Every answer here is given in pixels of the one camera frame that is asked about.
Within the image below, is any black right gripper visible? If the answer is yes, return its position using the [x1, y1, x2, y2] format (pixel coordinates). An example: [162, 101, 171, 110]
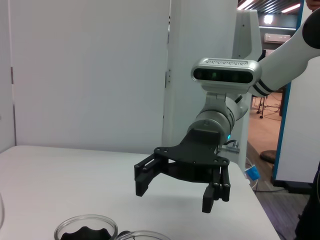
[134, 127, 231, 214]

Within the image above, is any glass teacup with black base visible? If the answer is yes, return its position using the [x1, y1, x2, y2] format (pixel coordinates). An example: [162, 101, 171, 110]
[116, 229, 173, 240]
[53, 213, 119, 240]

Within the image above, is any black round floor base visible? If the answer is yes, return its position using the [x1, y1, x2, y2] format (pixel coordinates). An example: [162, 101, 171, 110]
[259, 149, 277, 163]

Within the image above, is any white robot torso column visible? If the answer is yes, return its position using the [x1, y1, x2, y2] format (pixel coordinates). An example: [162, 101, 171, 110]
[231, 9, 263, 176]

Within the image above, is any silver right cable connector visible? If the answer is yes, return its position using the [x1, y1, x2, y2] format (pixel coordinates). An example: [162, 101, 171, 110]
[217, 140, 240, 154]

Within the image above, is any white wall air conditioner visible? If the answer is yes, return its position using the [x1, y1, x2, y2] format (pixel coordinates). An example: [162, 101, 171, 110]
[264, 33, 292, 44]

